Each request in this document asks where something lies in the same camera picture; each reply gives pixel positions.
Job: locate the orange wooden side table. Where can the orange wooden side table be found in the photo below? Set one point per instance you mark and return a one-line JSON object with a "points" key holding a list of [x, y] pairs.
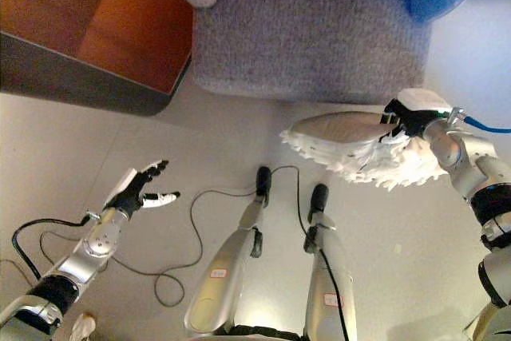
{"points": [[131, 25]]}

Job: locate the grey fabric sofa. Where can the grey fabric sofa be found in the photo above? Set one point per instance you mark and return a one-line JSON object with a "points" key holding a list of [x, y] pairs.
{"points": [[303, 25]]}

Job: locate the white fringed pillow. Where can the white fringed pillow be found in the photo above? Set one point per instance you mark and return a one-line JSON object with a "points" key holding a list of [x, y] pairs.
{"points": [[339, 133]]}

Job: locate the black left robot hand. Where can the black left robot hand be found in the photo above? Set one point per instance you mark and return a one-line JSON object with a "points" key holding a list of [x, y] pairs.
{"points": [[129, 193]]}

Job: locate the black left robot foot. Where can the black left robot foot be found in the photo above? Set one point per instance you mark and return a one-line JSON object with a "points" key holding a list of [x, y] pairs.
{"points": [[263, 179]]}

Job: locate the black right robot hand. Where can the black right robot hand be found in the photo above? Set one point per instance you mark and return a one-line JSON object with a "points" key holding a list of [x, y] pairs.
{"points": [[419, 105]]}

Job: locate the silver right robot leg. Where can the silver right robot leg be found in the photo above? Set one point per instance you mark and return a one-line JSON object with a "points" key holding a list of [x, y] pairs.
{"points": [[327, 269]]}

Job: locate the black right robot foot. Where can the black right robot foot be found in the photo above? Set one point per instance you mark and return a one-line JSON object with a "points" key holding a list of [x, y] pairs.
{"points": [[319, 197]]}

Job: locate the black robot waist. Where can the black robot waist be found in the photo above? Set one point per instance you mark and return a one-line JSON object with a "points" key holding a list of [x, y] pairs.
{"points": [[267, 333]]}

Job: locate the black robot foot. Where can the black robot foot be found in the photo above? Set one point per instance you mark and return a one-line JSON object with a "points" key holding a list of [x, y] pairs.
{"points": [[263, 179], [319, 197]]}

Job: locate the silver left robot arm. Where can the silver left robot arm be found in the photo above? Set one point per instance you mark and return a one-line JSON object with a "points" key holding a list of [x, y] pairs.
{"points": [[88, 253]]}

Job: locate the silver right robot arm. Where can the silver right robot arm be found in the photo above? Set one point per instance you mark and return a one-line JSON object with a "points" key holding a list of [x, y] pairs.
{"points": [[475, 165]]}

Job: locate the white crumpled object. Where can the white crumpled object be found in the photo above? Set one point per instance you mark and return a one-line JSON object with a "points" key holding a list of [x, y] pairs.
{"points": [[83, 327]]}

